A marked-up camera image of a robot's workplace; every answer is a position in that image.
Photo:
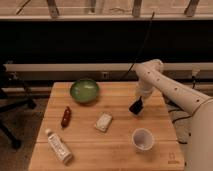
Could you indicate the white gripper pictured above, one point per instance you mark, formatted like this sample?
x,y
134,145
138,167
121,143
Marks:
x,y
140,96

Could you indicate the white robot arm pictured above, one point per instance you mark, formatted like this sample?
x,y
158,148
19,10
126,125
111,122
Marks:
x,y
199,155

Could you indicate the white sponge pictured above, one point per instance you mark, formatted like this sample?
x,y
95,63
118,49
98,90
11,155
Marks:
x,y
103,122

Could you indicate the white paper cup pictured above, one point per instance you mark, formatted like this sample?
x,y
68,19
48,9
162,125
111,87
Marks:
x,y
142,139

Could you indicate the green bowl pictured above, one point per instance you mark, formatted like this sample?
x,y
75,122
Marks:
x,y
84,90

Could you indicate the white plastic bottle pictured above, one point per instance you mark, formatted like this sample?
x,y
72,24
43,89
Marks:
x,y
60,148

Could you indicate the black office chair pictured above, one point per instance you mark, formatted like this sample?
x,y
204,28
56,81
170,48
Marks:
x,y
5,79

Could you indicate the wooden window frame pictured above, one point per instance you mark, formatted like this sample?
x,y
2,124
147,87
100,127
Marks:
x,y
110,10

